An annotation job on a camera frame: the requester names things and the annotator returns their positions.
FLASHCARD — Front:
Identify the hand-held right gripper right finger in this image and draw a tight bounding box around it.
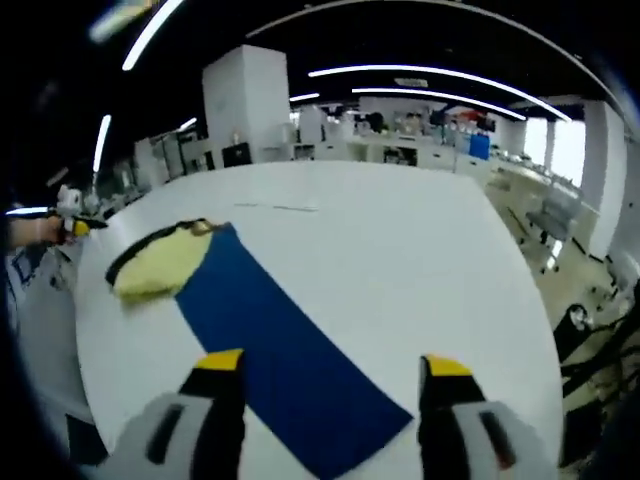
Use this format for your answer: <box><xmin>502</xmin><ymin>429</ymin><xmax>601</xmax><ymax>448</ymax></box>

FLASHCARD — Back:
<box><xmin>417</xmin><ymin>353</ymin><xmax>561</xmax><ymax>480</ymax></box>

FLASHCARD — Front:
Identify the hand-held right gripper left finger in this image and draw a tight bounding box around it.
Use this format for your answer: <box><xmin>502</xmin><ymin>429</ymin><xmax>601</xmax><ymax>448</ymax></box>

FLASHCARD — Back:
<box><xmin>107</xmin><ymin>348</ymin><xmax>247</xmax><ymax>480</ymax></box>

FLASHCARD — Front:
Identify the yellow blue black garment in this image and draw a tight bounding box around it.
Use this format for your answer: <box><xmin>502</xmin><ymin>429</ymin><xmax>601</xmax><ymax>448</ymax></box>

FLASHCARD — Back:
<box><xmin>104</xmin><ymin>217</ymin><xmax>415</xmax><ymax>480</ymax></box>

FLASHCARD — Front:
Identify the person's left hand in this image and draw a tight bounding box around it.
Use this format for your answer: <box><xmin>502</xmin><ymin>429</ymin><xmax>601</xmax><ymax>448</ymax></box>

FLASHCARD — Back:
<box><xmin>37</xmin><ymin>217</ymin><xmax>69</xmax><ymax>246</ymax></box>

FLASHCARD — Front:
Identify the black cabinet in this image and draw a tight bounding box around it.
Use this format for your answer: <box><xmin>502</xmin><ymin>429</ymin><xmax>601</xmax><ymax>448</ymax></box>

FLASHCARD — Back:
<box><xmin>221</xmin><ymin>142</ymin><xmax>252</xmax><ymax>168</ymax></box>

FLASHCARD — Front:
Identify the long curved ceiling light strip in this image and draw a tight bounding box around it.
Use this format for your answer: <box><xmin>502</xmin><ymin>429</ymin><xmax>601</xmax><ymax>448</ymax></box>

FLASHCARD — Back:
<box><xmin>122</xmin><ymin>0</ymin><xmax>186</xmax><ymax>71</ymax></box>

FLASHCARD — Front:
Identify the white square pillar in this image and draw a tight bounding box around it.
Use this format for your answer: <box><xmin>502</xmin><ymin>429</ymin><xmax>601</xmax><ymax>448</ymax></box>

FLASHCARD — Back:
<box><xmin>201</xmin><ymin>44</ymin><xmax>293</xmax><ymax>169</ymax></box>

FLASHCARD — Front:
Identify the grey chair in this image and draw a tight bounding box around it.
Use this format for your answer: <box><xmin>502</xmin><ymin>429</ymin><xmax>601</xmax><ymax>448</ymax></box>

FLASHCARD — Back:
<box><xmin>524</xmin><ymin>192</ymin><xmax>576</xmax><ymax>274</ymax></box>

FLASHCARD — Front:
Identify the white lab counter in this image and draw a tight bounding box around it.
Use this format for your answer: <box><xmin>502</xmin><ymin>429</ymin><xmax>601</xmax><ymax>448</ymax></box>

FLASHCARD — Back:
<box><xmin>344</xmin><ymin>137</ymin><xmax>494</xmax><ymax>174</ymax></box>

